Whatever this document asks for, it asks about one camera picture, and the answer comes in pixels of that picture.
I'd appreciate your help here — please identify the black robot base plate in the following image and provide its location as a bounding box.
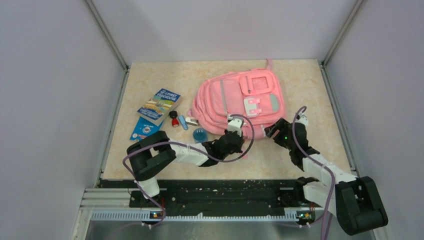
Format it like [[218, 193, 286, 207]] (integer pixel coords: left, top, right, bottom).
[[129, 179, 318, 217]]

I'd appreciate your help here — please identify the right aluminium corner post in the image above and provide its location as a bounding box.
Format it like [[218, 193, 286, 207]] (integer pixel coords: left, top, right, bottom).
[[321, 0, 368, 69]]

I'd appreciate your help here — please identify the blue paperback book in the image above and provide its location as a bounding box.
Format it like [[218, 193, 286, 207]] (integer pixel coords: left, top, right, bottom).
[[129, 117, 163, 142]]

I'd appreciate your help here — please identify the left aluminium corner post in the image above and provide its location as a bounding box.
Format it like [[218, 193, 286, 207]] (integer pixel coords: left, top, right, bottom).
[[82, 0, 129, 72]]

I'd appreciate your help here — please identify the red black stamp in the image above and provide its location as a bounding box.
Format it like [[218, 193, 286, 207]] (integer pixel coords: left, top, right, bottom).
[[168, 110, 180, 128]]

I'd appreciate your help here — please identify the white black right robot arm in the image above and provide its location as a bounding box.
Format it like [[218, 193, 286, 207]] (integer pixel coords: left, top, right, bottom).
[[264, 118, 389, 236]]

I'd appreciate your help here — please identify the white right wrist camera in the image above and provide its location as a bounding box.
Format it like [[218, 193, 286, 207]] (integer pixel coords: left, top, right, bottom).
[[294, 113, 309, 127]]

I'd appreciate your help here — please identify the blue round lidded container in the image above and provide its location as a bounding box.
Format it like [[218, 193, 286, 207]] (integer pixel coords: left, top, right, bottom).
[[192, 127, 208, 143]]

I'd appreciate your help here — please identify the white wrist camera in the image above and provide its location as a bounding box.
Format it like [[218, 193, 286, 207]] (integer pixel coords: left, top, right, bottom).
[[294, 113, 309, 127], [226, 115, 244, 135]]

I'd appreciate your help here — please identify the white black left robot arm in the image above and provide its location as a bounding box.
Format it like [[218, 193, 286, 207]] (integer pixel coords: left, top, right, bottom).
[[126, 130, 245, 207]]

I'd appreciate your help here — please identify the aluminium corner post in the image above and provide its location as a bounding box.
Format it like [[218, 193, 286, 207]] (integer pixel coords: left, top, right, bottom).
[[321, 0, 368, 69], [82, 0, 129, 72]]

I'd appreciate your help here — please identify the treehouse paperback book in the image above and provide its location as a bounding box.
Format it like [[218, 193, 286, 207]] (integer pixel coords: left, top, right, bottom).
[[137, 88, 183, 126]]

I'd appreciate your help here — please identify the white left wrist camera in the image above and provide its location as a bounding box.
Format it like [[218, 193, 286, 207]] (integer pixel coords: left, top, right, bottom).
[[226, 115, 244, 135]]

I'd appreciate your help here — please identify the white mini stapler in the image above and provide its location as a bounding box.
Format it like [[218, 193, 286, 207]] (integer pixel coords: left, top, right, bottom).
[[185, 116, 199, 127]]

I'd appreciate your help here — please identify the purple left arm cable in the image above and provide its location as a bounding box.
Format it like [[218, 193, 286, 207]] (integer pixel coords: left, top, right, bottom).
[[122, 114, 255, 229]]

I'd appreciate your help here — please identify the light blue eraser stick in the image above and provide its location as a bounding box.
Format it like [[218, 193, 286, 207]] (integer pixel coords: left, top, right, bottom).
[[178, 115, 188, 131]]

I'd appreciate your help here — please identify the pink student backpack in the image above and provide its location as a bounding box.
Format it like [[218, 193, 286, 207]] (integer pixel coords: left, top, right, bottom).
[[187, 59, 287, 140]]

